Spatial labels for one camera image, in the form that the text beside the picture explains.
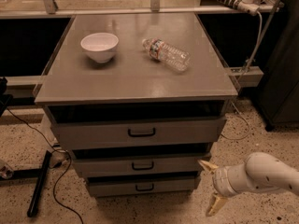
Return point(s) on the white ceramic bowl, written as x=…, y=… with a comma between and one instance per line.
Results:
x=100, y=47

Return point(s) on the clear plastic water bottle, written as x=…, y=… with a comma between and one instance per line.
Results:
x=173, y=57

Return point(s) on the dark cabinet at right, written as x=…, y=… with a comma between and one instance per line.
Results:
x=277, y=96

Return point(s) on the white power strip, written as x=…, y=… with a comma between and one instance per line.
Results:
x=251, y=9

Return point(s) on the grey drawer cabinet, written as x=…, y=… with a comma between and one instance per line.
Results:
x=134, y=87

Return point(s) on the grey drawer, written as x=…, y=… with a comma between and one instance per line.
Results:
x=137, y=187
x=140, y=165
x=137, y=134

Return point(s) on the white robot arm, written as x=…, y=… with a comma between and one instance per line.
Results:
x=259, y=173

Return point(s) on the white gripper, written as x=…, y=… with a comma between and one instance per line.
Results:
x=222, y=181

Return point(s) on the black metal floor bar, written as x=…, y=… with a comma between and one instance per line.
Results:
x=33, y=207

